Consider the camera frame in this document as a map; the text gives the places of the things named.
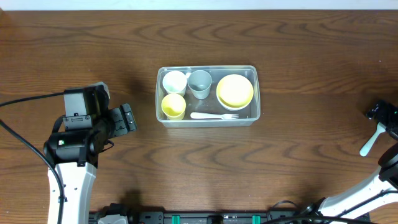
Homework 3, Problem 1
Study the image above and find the white plastic spoon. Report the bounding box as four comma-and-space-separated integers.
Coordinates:
359, 123, 386, 157

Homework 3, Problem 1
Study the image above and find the yellow plastic cup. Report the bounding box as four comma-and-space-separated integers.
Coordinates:
161, 93, 187, 120

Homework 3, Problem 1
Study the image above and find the white plastic cup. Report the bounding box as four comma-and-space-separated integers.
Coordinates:
162, 71, 187, 96

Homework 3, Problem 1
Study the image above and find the white plastic fork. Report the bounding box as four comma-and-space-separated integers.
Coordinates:
190, 112, 239, 119

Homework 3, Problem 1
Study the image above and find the grey plastic cup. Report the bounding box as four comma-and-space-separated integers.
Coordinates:
187, 70, 212, 100

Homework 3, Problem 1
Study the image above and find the clear plastic container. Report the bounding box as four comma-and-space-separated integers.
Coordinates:
155, 65, 261, 128

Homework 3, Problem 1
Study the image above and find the white plastic bowl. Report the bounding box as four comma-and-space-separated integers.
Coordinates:
217, 96, 251, 111

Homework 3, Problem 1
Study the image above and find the yellow plastic bowl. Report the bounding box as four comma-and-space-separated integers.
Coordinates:
216, 74, 254, 107

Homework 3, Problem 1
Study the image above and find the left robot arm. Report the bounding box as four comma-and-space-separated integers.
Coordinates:
44, 82, 137, 223

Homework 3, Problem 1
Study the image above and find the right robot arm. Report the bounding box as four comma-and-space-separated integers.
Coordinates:
307, 100, 397, 219

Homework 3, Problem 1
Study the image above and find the black mounting rail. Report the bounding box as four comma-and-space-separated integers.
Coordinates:
88, 203, 371, 224

